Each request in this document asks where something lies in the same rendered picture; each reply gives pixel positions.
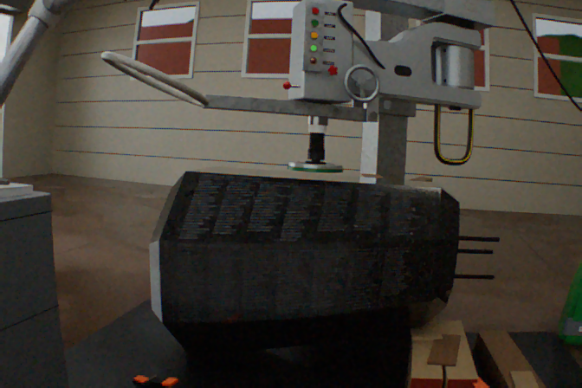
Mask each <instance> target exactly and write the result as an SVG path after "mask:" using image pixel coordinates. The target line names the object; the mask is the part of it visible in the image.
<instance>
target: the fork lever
mask: <svg viewBox="0 0 582 388"><path fill-rule="evenodd" d="M205 96H206V97H207V98H208V99H209V101H210V103H209V105H207V106H202V108H207V109H220V110H233V111H245V112H257V113H278V114H288V115H298V116H308V115H311V116H320V117H328V118H329V119H335V120H350V121H359V122H367V121H366V109H365V108H358V107H344V106H336V105H328V104H320V103H313V102H304V101H294V100H277V99H266V98H256V97H244V96H233V95H220V94H206V95H205ZM377 117H378V114H377V113H376V112H374V111H373V112H371V113H370V118H372V119H373V120H375V119H376V118H377Z"/></svg>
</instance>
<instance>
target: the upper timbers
mask: <svg viewBox="0 0 582 388"><path fill-rule="evenodd" d="M437 323H438V325H439V328H440V331H441V333H445V334H455V335H461V340H460V346H459V350H458V355H457V361H456V366H446V365H428V364H427V362H428V359H429V356H430V351H431V348H432V346H433V343H434V342H412V340H411V343H410V359H409V373H408V387H407V388H476V387H475V386H474V385H472V383H477V382H478V377H477V373H476V370H475V365H474V362H473V359H472V356H471V352H470V350H469V344H468V341H467V339H466V335H465V332H464V330H463V326H462V322H461V321H460V320H438V321H437Z"/></svg>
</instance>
